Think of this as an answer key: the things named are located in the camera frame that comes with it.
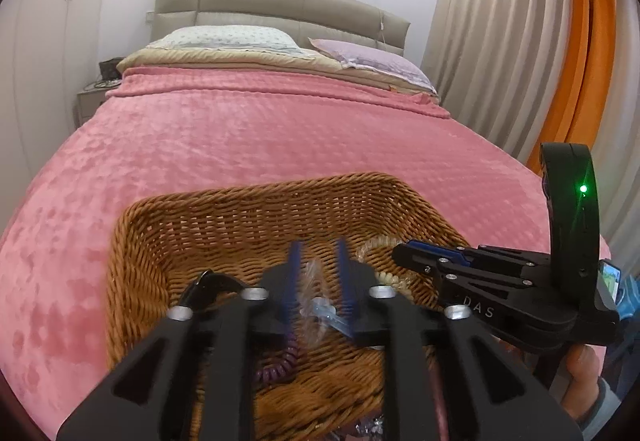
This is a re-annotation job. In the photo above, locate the black wrist watch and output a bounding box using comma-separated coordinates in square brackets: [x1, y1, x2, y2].
[178, 270, 246, 312]

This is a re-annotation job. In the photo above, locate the lilac pillow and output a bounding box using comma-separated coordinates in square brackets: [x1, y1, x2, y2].
[309, 38, 436, 94]

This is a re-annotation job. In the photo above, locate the grey bedside table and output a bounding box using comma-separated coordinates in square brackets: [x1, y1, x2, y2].
[75, 79, 122, 128]

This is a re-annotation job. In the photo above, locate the right hand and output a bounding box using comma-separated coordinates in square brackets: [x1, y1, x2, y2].
[550, 345, 601, 421]

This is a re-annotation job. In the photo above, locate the light blue plastic headband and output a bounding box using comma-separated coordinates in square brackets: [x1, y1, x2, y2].
[297, 258, 352, 349]

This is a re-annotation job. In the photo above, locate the beige curtain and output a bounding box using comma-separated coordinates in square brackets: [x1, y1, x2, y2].
[423, 0, 639, 271]

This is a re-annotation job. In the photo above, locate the beige padded headboard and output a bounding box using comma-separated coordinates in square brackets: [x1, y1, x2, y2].
[151, 0, 410, 55]

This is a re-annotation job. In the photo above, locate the orange curtain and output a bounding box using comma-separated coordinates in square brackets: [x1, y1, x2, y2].
[527, 0, 616, 174]

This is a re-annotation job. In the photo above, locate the dark bag on nightstand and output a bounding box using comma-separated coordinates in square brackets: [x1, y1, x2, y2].
[99, 57, 122, 81]

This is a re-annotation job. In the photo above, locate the white dotted pillow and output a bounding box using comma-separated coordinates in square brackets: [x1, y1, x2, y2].
[149, 25, 309, 56]

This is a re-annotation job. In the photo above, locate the brown wicker basket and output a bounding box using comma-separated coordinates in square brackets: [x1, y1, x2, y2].
[106, 172, 464, 440]

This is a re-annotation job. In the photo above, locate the clear crystal bead bracelet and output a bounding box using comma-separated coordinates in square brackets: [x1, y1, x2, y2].
[328, 415, 386, 441]

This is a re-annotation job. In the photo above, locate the pink plush blanket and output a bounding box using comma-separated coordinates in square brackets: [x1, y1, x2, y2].
[1, 67, 549, 435]

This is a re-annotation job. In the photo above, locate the white spiral hair tie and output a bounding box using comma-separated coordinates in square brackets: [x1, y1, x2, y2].
[352, 236, 432, 301]

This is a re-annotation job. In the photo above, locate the beige quilt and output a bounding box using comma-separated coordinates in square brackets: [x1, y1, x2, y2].
[117, 45, 440, 105]

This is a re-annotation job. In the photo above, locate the white wardrobe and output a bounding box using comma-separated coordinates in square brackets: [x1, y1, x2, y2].
[1, 0, 102, 223]

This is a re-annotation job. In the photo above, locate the purple spiral hair tie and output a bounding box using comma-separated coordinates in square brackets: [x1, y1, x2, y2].
[252, 342, 302, 386]

